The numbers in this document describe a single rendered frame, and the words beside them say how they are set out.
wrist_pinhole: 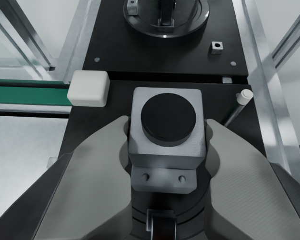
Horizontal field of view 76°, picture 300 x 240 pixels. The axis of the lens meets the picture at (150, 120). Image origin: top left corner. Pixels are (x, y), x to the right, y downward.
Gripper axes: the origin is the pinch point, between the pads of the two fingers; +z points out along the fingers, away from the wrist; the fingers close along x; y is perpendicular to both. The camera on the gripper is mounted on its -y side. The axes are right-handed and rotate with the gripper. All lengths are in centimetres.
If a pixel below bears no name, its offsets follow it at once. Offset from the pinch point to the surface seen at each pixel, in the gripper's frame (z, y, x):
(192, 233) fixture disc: -0.4, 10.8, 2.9
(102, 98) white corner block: 11.1, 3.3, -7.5
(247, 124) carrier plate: 10.4, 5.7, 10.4
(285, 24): 44, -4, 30
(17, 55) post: 15.2, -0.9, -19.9
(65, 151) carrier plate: 6.7, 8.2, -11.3
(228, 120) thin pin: 3.8, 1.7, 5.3
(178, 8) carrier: 25.0, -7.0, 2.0
